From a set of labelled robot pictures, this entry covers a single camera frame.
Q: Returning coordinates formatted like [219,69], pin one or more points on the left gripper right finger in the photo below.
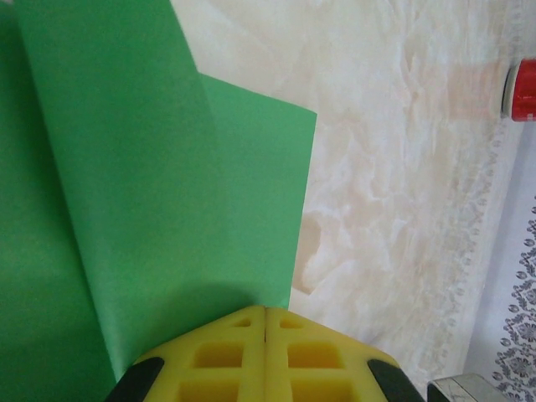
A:
[314,360]

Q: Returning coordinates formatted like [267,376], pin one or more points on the aluminium frame post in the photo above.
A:
[469,389]

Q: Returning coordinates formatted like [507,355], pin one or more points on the red soda can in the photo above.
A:
[525,92]

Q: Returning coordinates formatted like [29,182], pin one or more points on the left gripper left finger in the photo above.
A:
[218,360]

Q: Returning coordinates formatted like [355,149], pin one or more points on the green paper sheet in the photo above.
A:
[146,167]

